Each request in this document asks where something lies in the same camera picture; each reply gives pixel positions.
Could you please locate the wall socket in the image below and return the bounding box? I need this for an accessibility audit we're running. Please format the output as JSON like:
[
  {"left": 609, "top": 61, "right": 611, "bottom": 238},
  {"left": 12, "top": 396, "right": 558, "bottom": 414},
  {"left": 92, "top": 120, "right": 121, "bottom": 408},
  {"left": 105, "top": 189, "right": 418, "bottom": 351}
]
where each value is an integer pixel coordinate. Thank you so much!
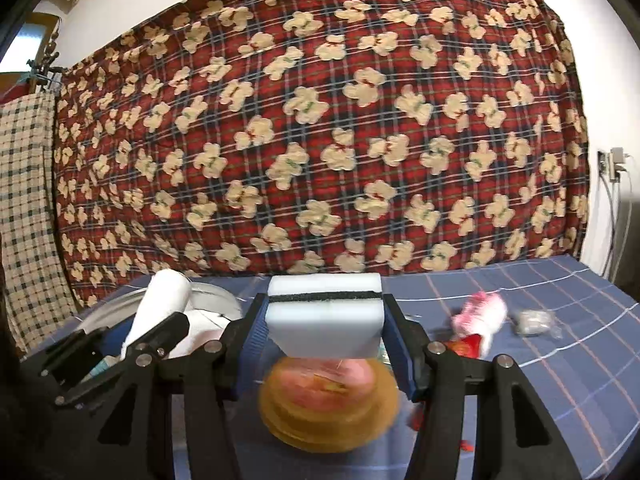
[{"left": 597, "top": 149, "right": 618, "bottom": 181}]

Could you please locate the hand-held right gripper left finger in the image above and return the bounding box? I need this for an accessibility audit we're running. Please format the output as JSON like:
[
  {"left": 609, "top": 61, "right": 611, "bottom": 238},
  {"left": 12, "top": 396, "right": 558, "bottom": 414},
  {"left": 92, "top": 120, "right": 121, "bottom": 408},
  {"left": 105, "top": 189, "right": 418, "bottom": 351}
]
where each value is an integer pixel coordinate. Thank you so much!
[{"left": 65, "top": 292, "right": 271, "bottom": 480}]

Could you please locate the white charger cable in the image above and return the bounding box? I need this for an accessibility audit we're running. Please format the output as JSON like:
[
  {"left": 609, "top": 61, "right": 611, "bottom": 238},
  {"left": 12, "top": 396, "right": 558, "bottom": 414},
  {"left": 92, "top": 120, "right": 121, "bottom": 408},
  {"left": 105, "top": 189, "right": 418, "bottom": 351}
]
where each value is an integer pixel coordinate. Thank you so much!
[{"left": 602, "top": 170, "right": 635, "bottom": 283}]

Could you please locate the pink fluffy toy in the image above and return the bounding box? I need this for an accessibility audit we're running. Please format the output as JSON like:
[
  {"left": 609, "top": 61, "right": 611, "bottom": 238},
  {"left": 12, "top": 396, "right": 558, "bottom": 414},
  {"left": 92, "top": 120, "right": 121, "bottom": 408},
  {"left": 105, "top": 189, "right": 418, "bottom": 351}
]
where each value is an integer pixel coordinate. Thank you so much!
[{"left": 450, "top": 291, "right": 507, "bottom": 348}]

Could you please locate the white towel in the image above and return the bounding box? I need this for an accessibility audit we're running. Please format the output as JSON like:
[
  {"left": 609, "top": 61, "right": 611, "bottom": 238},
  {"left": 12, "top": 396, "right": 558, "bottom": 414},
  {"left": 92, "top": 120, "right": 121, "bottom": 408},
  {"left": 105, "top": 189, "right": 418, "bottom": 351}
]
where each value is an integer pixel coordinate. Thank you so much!
[{"left": 122, "top": 269, "right": 193, "bottom": 356}]

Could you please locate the wooden window frame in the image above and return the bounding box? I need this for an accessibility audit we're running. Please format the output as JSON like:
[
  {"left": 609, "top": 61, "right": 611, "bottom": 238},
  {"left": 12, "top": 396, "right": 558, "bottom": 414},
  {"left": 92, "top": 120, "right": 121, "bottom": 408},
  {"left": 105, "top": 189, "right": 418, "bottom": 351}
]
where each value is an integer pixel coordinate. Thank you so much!
[{"left": 22, "top": 10, "right": 63, "bottom": 58}]

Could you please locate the blue plaid bed sheet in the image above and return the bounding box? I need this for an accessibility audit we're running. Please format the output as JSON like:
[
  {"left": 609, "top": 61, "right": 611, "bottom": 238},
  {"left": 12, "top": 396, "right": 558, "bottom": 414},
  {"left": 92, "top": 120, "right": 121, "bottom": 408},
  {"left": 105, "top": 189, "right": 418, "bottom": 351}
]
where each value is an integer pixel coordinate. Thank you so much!
[{"left": 25, "top": 254, "right": 640, "bottom": 480}]

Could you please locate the white sponge with black stripe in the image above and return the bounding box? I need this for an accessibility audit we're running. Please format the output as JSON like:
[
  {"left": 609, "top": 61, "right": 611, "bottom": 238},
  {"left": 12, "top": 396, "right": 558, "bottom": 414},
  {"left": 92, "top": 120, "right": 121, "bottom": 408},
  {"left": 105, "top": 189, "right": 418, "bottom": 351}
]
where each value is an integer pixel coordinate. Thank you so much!
[{"left": 266, "top": 272, "right": 385, "bottom": 360}]

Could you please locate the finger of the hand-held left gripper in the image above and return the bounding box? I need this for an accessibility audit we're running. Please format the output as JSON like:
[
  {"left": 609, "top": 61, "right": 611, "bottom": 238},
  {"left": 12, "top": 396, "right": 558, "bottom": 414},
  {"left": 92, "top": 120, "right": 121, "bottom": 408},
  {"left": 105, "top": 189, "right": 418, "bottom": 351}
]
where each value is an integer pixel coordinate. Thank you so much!
[
  {"left": 52, "top": 312, "right": 192, "bottom": 407},
  {"left": 40, "top": 327, "right": 108, "bottom": 391}
]

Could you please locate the red plaid bear blanket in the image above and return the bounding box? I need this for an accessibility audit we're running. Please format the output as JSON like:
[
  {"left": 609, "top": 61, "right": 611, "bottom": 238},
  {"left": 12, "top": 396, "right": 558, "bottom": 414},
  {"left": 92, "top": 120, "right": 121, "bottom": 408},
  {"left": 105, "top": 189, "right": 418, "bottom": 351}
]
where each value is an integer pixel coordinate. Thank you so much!
[{"left": 52, "top": 0, "right": 591, "bottom": 306}]

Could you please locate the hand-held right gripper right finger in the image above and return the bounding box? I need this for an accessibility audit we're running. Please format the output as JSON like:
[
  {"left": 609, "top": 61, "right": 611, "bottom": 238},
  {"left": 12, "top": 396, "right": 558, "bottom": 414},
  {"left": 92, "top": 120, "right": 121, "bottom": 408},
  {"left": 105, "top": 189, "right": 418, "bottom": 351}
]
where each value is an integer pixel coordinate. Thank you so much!
[{"left": 380, "top": 292, "right": 583, "bottom": 480}]

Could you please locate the round metal tin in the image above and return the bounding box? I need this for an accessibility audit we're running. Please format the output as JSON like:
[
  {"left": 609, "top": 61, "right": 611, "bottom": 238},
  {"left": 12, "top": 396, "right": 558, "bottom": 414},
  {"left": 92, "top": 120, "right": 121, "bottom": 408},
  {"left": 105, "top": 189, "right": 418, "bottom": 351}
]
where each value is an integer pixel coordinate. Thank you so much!
[{"left": 75, "top": 280, "right": 246, "bottom": 356}]

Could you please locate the teal cloth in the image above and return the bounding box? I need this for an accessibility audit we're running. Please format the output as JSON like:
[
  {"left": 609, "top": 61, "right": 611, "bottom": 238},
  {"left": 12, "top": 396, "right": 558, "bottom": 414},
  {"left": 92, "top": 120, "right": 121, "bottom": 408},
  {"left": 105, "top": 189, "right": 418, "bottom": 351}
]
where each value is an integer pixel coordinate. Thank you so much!
[{"left": 89, "top": 355, "right": 121, "bottom": 381}]

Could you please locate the beige checked cloth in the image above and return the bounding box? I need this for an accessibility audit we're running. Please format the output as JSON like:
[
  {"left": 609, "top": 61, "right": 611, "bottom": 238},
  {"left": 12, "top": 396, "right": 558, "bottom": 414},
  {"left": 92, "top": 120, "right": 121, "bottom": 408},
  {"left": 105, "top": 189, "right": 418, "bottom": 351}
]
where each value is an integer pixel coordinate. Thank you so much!
[{"left": 0, "top": 91, "right": 83, "bottom": 356}]

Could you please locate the grey clear plastic packet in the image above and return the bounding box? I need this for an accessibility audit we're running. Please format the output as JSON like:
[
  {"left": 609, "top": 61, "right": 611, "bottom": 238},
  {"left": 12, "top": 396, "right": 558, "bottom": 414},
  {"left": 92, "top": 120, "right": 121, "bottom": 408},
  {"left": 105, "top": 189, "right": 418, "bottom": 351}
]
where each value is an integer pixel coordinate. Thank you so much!
[{"left": 510, "top": 308, "right": 558, "bottom": 337}]

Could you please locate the metal clothes hanger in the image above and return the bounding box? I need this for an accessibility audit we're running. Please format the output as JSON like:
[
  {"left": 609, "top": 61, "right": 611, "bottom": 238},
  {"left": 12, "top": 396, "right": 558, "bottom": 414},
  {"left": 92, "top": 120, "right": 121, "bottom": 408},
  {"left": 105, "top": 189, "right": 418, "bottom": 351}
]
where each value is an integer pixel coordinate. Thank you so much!
[{"left": 25, "top": 57, "right": 68, "bottom": 92}]

